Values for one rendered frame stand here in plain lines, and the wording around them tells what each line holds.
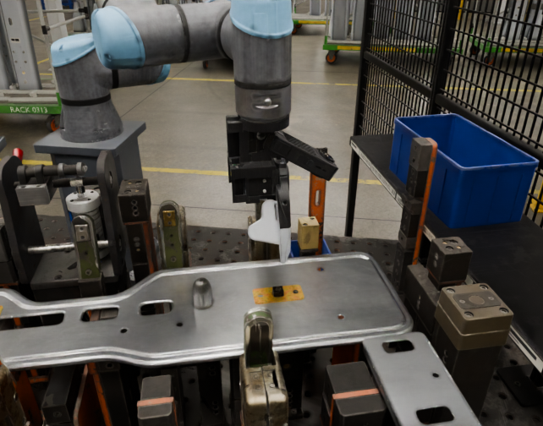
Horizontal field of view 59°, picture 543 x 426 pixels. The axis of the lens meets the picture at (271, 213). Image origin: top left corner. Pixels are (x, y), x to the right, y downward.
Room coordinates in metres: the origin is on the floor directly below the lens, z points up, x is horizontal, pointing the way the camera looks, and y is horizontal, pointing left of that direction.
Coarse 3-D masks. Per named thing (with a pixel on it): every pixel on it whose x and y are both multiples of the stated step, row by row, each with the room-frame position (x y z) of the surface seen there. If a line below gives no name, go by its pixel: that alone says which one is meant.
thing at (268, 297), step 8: (256, 288) 0.65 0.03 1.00; (264, 288) 0.65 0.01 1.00; (272, 288) 0.64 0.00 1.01; (288, 288) 0.65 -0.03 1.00; (296, 288) 0.65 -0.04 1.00; (256, 296) 0.63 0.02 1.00; (264, 296) 0.63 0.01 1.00; (272, 296) 0.63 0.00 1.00; (280, 296) 0.63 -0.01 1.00; (288, 296) 0.63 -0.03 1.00; (296, 296) 0.63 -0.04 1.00
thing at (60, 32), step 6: (48, 0) 6.77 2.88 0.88; (54, 0) 6.76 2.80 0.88; (60, 0) 6.89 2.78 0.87; (48, 6) 6.77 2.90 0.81; (54, 6) 6.76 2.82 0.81; (60, 6) 6.86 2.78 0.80; (48, 18) 6.77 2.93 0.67; (54, 18) 6.76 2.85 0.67; (60, 18) 6.80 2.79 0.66; (54, 24) 6.76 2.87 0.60; (54, 30) 6.77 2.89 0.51; (60, 30) 6.76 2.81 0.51; (66, 30) 6.89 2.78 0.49; (54, 36) 6.77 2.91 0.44; (60, 36) 6.76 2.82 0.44; (66, 36) 6.86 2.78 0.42
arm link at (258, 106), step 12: (240, 96) 0.61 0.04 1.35; (252, 96) 0.60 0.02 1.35; (264, 96) 0.60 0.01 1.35; (276, 96) 0.61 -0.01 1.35; (288, 96) 0.62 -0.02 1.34; (240, 108) 0.61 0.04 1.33; (252, 108) 0.60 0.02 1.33; (264, 108) 0.60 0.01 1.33; (276, 108) 0.60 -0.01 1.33; (288, 108) 0.62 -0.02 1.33; (252, 120) 0.61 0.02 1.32; (264, 120) 0.61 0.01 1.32; (276, 120) 0.61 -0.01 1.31
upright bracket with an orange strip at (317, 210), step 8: (312, 176) 0.80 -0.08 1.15; (312, 184) 0.80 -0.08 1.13; (320, 184) 0.80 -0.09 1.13; (312, 192) 0.80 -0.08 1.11; (320, 192) 0.81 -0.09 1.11; (312, 200) 0.80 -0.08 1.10; (320, 200) 0.80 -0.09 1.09; (312, 208) 0.80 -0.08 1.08; (320, 208) 0.80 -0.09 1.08; (320, 216) 0.80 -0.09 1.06; (320, 224) 0.80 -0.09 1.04; (320, 232) 0.80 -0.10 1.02; (320, 240) 0.80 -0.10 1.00; (320, 248) 0.80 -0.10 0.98
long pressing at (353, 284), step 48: (0, 288) 0.65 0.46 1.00; (144, 288) 0.66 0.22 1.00; (240, 288) 0.66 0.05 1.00; (336, 288) 0.66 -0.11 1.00; (384, 288) 0.66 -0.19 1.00; (0, 336) 0.54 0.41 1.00; (48, 336) 0.54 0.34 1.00; (96, 336) 0.54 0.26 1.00; (144, 336) 0.54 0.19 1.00; (192, 336) 0.54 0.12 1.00; (240, 336) 0.54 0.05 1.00; (288, 336) 0.54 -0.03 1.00; (336, 336) 0.54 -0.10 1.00
